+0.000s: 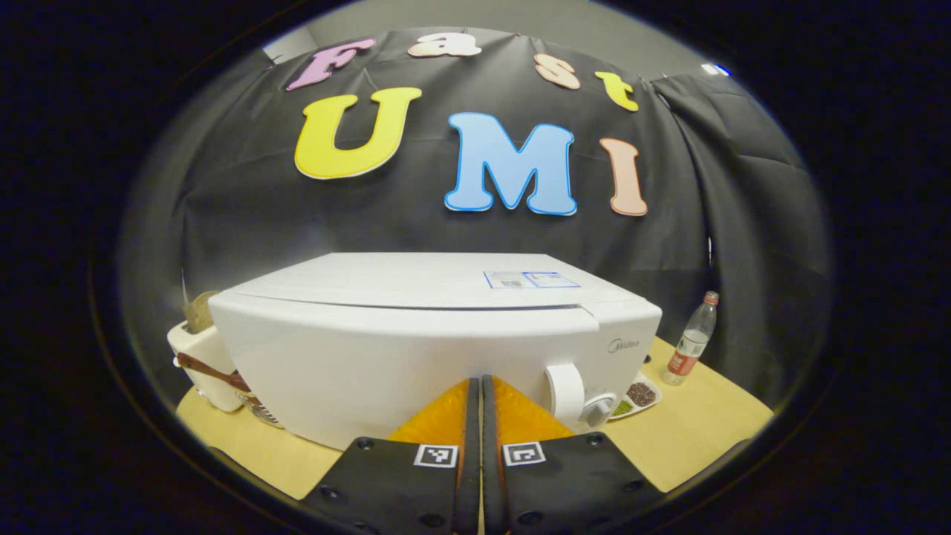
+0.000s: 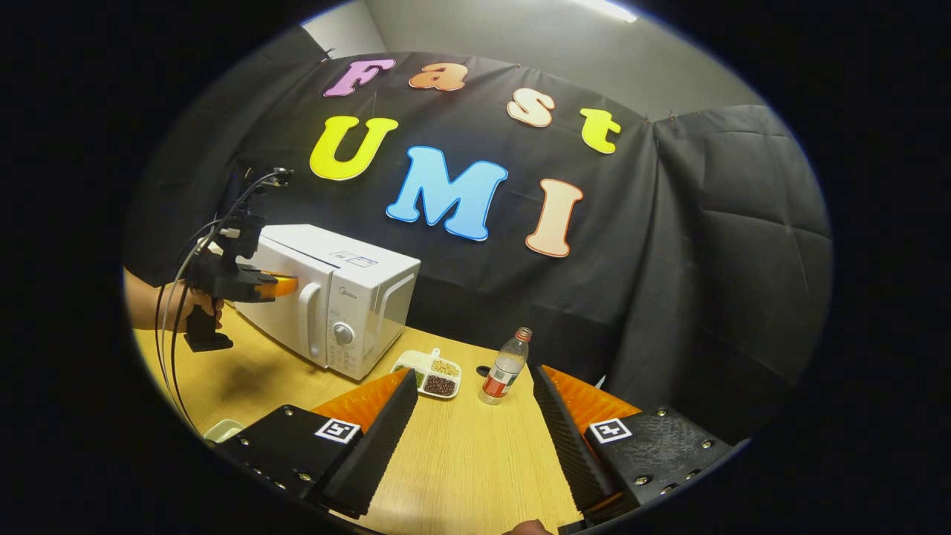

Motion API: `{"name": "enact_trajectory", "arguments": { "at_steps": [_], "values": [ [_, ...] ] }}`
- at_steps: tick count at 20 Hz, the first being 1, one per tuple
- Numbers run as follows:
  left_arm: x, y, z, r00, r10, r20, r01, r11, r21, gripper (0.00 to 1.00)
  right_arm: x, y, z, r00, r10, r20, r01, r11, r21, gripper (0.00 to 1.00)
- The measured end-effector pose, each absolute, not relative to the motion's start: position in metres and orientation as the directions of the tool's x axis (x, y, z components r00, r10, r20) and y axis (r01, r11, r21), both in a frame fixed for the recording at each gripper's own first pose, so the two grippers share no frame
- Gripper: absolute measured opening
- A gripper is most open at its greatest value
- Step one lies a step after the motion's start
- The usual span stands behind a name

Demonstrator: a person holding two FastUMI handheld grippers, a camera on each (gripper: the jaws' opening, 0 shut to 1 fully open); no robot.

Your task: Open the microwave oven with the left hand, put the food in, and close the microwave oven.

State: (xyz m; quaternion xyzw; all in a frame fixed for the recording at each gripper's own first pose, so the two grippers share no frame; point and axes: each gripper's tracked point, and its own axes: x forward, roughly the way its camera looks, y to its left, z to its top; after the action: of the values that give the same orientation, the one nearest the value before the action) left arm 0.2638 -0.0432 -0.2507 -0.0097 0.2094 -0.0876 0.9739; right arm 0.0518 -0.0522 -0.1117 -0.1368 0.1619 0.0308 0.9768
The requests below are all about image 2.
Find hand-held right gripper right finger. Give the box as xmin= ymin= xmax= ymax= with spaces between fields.
xmin=531 ymin=364 xmax=736 ymax=525

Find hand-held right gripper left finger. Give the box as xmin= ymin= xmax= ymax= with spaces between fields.
xmin=215 ymin=368 xmax=419 ymax=519

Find white microwave oven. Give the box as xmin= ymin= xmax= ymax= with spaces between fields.
xmin=210 ymin=223 xmax=422 ymax=382

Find white plastic food tray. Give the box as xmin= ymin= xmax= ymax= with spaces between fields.
xmin=203 ymin=418 xmax=246 ymax=445

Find white divided plate of beans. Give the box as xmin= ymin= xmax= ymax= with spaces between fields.
xmin=391 ymin=348 xmax=462 ymax=401

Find plastic bottle with red label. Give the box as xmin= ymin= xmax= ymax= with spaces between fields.
xmin=478 ymin=326 xmax=533 ymax=406

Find black backdrop cloth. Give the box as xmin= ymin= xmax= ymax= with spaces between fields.
xmin=123 ymin=30 xmax=833 ymax=447

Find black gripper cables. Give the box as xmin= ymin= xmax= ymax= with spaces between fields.
xmin=152 ymin=169 xmax=291 ymax=435

